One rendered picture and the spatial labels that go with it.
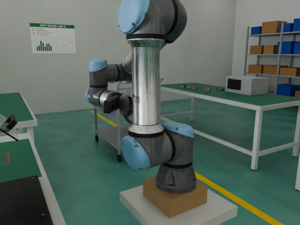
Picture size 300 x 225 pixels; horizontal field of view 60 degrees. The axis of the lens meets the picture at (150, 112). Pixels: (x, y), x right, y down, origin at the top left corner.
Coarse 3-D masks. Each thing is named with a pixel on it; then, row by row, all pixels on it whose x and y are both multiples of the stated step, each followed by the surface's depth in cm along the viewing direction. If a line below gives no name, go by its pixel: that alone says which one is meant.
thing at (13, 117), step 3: (12, 114) 98; (9, 117) 97; (12, 117) 93; (15, 117) 96; (6, 120) 97; (9, 120) 97; (12, 120) 90; (15, 120) 91; (9, 123) 89; (12, 123) 90; (15, 123) 90; (6, 126) 89; (9, 126) 89; (12, 126) 90
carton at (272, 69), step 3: (264, 66) 670; (267, 66) 663; (270, 66) 657; (273, 66) 650; (276, 66) 643; (279, 66) 640; (282, 66) 646; (285, 66) 652; (264, 69) 672; (267, 69) 664; (270, 69) 658; (273, 69) 650; (276, 69) 643; (279, 69) 642; (264, 72) 673; (267, 72) 665; (270, 72) 659; (273, 72) 651
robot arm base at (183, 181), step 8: (160, 168) 95; (168, 168) 91; (176, 168) 90; (184, 168) 90; (192, 168) 94; (160, 176) 93; (168, 176) 91; (176, 176) 90; (184, 176) 90; (192, 176) 92; (160, 184) 93; (168, 184) 91; (176, 184) 90; (184, 184) 90; (192, 184) 92; (176, 192) 90; (184, 192) 90
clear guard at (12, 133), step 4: (0, 116) 99; (0, 120) 93; (4, 120) 98; (0, 124) 87; (4, 124) 92; (0, 128) 82; (4, 128) 86; (12, 128) 95; (4, 132) 83; (8, 132) 85; (12, 132) 89; (16, 132) 93; (12, 136) 84; (16, 136) 88; (16, 140) 85
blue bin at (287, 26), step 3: (285, 24) 609; (288, 24) 602; (291, 24) 599; (279, 27) 622; (285, 27) 609; (288, 27) 603; (291, 27) 601; (279, 30) 623; (285, 30) 610; (288, 30) 604; (291, 30) 603
